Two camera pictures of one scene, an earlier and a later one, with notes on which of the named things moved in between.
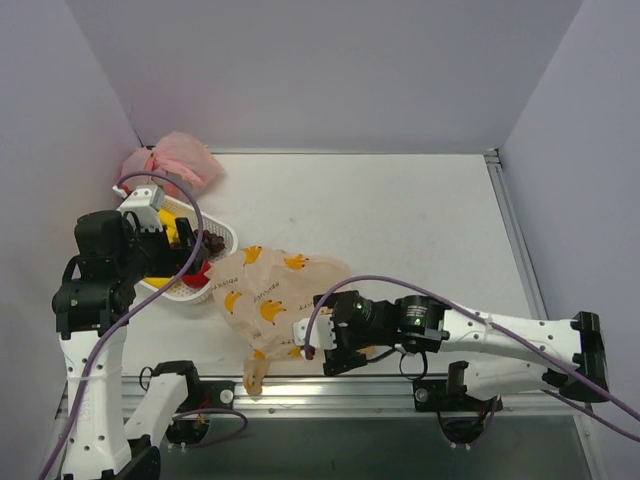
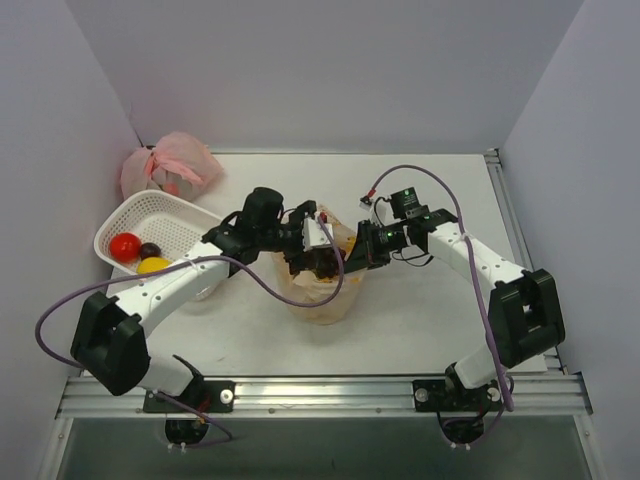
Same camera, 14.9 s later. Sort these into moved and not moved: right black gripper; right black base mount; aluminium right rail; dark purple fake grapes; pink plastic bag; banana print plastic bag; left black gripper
Moved: dark purple fake grapes; banana print plastic bag; left black gripper; right black gripper
Not moved: pink plastic bag; right black base mount; aluminium right rail
